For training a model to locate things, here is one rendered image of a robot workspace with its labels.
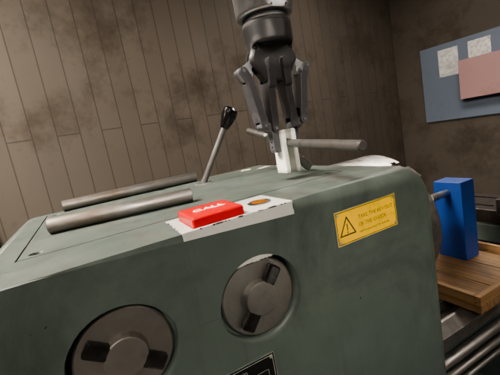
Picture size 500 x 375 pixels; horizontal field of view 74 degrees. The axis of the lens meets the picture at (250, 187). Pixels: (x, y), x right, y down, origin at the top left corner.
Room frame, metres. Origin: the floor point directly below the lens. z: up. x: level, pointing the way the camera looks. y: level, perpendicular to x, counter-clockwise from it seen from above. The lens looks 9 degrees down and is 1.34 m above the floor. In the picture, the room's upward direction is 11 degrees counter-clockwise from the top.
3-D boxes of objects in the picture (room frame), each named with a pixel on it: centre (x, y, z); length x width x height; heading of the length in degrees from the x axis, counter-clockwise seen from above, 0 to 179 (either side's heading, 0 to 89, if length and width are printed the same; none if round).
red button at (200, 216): (0.37, 0.05, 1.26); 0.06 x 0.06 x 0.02; 25
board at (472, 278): (0.88, -0.50, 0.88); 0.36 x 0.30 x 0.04; 25
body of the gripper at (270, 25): (0.54, -0.07, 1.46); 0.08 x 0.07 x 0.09; 115
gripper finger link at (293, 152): (0.55, -0.08, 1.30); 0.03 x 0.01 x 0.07; 25
